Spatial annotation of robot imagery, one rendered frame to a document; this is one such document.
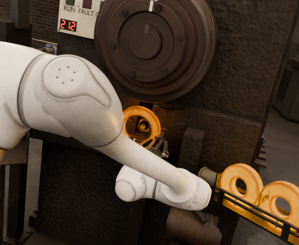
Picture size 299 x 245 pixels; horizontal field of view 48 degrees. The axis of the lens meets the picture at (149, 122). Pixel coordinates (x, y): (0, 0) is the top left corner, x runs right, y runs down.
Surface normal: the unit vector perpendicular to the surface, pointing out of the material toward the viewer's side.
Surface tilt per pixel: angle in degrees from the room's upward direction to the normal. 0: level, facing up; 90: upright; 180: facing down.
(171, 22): 90
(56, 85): 49
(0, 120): 91
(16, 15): 90
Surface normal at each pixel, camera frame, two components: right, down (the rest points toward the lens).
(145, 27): -0.27, 0.27
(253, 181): -0.77, 0.07
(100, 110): 0.77, 0.40
